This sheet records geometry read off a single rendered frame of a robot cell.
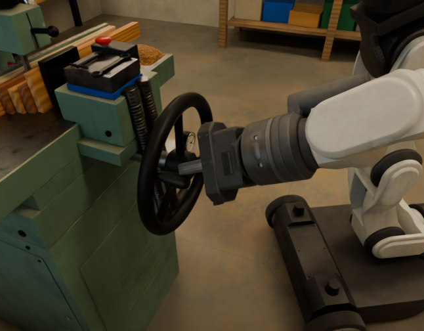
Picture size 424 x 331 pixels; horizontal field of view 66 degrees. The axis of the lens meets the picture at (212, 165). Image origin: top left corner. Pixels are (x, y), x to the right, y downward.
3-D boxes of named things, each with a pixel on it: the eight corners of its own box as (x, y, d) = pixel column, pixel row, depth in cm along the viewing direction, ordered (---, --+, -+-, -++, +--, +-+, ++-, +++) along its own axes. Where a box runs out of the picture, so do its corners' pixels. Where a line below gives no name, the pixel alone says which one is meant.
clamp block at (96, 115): (123, 149, 60) (114, 106, 54) (65, 132, 64) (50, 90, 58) (164, 111, 70) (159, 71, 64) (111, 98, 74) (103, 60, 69)
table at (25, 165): (31, 258, 46) (14, 230, 42) (-107, 197, 55) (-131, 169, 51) (207, 80, 88) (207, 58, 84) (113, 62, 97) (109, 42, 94)
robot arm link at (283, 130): (305, 184, 47) (394, 173, 41) (271, 179, 39) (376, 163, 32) (296, 110, 49) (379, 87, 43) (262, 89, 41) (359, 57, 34)
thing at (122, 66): (114, 100, 55) (107, 69, 52) (63, 88, 59) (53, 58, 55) (154, 70, 65) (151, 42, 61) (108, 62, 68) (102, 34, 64)
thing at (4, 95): (12, 114, 63) (0, 88, 60) (6, 113, 64) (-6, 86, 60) (75, 77, 76) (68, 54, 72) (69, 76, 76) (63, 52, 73)
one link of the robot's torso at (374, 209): (380, 215, 132) (394, 118, 101) (409, 257, 117) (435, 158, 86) (342, 225, 133) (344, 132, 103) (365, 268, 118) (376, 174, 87)
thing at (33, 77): (44, 113, 64) (29, 75, 59) (38, 111, 64) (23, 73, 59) (110, 71, 79) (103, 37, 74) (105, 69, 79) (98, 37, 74)
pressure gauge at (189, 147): (187, 161, 98) (186, 139, 93) (176, 159, 99) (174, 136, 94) (196, 150, 102) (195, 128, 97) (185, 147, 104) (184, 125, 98)
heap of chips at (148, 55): (149, 66, 81) (148, 54, 79) (107, 58, 85) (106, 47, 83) (167, 54, 87) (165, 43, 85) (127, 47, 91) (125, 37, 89)
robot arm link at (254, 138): (235, 200, 54) (306, 192, 47) (199, 209, 46) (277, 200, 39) (224, 125, 54) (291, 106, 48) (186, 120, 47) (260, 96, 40)
